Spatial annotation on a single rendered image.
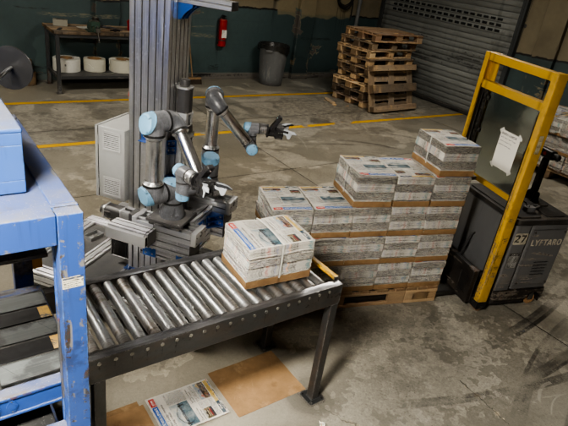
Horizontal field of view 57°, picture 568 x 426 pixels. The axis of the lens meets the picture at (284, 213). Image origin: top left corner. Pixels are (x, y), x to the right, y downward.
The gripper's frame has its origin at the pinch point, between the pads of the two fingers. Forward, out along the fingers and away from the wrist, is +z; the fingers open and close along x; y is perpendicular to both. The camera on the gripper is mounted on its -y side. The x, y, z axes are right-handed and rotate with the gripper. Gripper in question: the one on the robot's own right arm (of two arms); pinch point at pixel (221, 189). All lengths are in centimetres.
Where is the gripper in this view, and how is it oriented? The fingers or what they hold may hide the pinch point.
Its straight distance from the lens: 255.8
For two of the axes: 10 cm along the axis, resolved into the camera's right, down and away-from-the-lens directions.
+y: -2.3, 9.1, 3.4
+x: -6.7, 1.1, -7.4
